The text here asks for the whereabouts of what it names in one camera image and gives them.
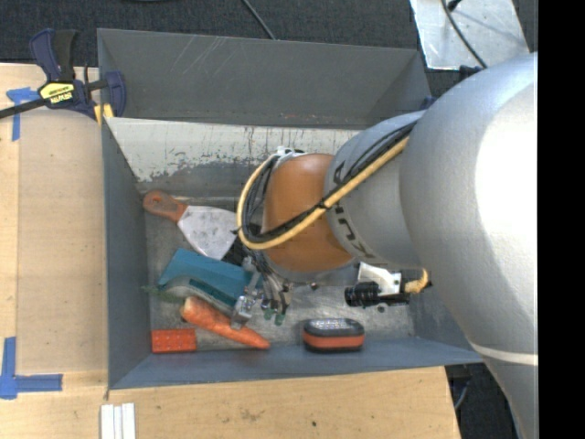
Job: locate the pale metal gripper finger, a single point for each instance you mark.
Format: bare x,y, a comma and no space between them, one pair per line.
239,316
254,296

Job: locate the orange toy carrot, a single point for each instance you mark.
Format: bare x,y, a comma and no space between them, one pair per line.
210,320

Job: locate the teal plastic tool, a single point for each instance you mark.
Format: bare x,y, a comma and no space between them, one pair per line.
205,275

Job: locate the orange-red dotted block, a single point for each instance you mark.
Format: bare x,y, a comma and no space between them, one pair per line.
173,340

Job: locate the black and orange work light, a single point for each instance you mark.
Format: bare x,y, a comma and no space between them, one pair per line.
333,335

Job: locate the pale wood board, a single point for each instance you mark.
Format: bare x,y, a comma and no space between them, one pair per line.
61,245

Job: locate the grey metal bin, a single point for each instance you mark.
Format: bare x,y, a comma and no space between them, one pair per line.
256,80

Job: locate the black cylinder on white bracket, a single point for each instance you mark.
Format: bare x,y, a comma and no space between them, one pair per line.
365,294

